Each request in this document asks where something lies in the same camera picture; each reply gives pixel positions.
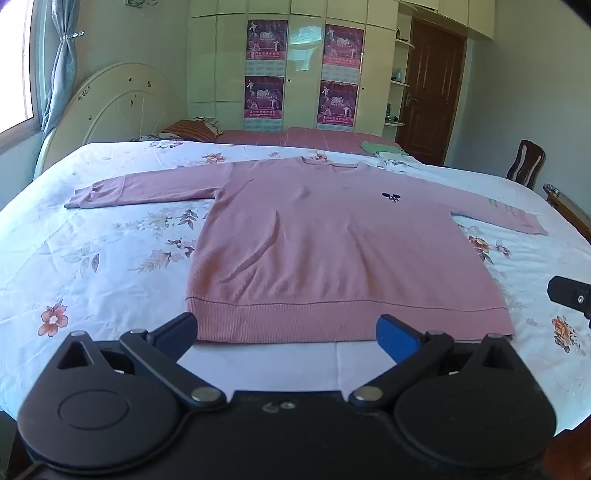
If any white floral bed sheet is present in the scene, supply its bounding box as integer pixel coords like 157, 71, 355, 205
1, 141, 590, 430

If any orange brown pillow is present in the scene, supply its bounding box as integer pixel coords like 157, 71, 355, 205
163, 120, 217, 143

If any dark wooden chair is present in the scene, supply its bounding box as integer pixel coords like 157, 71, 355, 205
506, 140, 546, 190

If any green folded cloth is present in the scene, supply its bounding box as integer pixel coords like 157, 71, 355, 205
361, 141, 406, 156

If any floral patterned pillow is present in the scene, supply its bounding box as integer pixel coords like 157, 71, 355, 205
131, 117, 224, 142

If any blue curtain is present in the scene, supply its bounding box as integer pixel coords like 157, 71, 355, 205
40, 0, 84, 138

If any pink poster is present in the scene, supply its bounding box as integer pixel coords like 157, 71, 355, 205
243, 76, 284, 133
317, 80, 358, 132
245, 19, 288, 78
321, 24, 365, 85

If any cream round headboard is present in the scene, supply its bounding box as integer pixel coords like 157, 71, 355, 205
33, 62, 184, 178

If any wooden side table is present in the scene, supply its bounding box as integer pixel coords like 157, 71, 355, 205
543, 184, 591, 243

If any cream wardrobe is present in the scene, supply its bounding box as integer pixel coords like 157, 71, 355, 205
187, 1, 496, 136

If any lower right pink poster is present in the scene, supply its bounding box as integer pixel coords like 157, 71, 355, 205
317, 80, 358, 132

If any pink knit sweater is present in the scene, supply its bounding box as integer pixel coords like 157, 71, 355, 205
68, 157, 543, 343

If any white folded cloth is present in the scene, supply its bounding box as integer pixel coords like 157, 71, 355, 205
378, 152, 423, 166

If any upper right pink poster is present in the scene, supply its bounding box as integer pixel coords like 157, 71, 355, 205
321, 24, 365, 85

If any pink checked bedspread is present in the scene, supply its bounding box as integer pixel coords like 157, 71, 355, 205
215, 127, 400, 156

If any brown wooden door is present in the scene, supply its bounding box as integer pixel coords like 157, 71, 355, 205
397, 20, 467, 166

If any upper left pink poster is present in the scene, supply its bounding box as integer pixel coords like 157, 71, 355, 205
245, 19, 288, 78

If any lower left pink poster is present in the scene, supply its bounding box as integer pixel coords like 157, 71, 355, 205
243, 76, 284, 133

